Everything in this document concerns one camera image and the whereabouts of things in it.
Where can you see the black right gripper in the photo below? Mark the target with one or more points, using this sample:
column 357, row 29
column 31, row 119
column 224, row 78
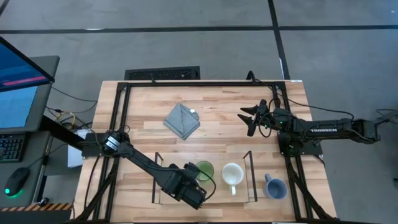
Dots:
column 264, row 113

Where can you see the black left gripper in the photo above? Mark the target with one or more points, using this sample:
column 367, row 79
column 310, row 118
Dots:
column 191, row 173

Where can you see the green ceramic mug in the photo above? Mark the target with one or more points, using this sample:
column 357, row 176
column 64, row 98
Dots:
column 206, row 169

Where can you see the cream ceramic mug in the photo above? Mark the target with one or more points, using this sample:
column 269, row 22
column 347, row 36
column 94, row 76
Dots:
column 232, row 174

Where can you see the blue-grey ceramic mug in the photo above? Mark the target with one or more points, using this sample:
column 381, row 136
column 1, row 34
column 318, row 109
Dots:
column 276, row 188

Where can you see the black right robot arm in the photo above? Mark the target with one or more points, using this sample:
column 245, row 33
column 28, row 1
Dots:
column 323, row 130

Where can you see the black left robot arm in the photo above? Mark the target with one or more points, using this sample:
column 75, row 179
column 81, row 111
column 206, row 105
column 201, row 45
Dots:
column 146, row 165

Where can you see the grey folded cloth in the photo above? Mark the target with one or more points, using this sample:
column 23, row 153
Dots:
column 182, row 121

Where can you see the black floor grille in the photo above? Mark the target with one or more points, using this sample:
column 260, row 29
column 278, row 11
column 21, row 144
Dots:
column 161, row 74

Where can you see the white box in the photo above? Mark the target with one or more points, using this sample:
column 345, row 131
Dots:
column 74, row 155

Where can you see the black desk beam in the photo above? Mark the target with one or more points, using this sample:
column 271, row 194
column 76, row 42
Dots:
column 59, row 129

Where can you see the hazard-striped black box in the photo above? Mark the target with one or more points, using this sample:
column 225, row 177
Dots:
column 40, row 207

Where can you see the grey side desk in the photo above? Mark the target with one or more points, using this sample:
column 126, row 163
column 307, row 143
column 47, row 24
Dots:
column 34, row 155

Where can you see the black computer mouse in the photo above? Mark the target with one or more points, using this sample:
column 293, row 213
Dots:
column 17, row 180

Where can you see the backlit computer keyboard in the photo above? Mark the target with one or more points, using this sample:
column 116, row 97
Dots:
column 11, row 147

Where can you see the grey-framed computer monitor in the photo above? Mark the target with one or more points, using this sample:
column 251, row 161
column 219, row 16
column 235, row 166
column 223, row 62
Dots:
column 18, row 107

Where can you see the black-framed computer monitor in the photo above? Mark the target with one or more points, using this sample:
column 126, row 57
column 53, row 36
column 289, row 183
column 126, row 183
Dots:
column 18, row 68

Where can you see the black metal table frame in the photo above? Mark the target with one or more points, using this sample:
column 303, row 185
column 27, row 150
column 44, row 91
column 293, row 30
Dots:
column 202, row 84

